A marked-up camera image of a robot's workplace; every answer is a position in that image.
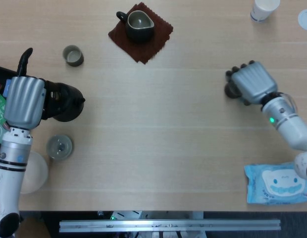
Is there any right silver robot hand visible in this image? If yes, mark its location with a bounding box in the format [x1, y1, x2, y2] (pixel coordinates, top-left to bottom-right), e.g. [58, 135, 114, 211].
[225, 60, 278, 107]

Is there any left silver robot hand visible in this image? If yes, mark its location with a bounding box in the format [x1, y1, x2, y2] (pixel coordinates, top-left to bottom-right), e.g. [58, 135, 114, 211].
[3, 47, 70, 130]

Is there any black cast iron teapot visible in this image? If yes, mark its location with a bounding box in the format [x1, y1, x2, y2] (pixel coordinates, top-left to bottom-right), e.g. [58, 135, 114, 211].
[43, 81, 86, 122]

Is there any teapot lid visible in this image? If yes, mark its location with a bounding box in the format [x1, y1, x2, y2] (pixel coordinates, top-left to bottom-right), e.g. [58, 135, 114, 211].
[46, 134, 73, 161]

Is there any blue and white tea box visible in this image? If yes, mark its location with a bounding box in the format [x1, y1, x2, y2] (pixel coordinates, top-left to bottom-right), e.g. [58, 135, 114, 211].
[2, 79, 12, 99]

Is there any green tea packet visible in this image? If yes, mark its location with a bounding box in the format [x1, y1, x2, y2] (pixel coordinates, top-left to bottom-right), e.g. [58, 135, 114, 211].
[0, 95, 8, 126]

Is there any black tray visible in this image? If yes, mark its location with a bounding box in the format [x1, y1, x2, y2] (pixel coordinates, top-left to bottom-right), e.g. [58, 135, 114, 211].
[0, 64, 20, 86]

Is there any white paper cup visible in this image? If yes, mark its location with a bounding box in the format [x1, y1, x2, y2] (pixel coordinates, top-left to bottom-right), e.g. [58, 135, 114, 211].
[250, 0, 281, 23]

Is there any large beige bowl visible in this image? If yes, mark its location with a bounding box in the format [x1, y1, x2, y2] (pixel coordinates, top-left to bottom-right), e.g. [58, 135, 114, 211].
[19, 151, 49, 194]

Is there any white round plastic lid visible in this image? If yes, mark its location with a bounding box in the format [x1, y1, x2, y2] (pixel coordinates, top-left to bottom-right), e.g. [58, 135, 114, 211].
[298, 9, 307, 31]

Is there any blue wet wipes pack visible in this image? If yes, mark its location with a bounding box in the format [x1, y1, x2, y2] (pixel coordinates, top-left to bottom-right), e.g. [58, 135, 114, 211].
[244, 162, 307, 205]

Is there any brown folded tea cloth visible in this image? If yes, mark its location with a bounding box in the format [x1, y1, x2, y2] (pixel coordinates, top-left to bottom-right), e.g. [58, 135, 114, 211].
[108, 2, 174, 65]

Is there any orange stool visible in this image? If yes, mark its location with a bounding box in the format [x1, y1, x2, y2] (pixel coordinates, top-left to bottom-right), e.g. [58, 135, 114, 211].
[19, 217, 51, 238]

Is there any dark ceramic pitcher with handle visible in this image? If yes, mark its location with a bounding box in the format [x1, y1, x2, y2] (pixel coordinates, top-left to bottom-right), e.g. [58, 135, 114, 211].
[115, 10, 154, 44]

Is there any aluminium profile rail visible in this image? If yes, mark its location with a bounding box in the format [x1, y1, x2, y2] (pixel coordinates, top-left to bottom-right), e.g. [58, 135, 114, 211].
[59, 218, 282, 233]

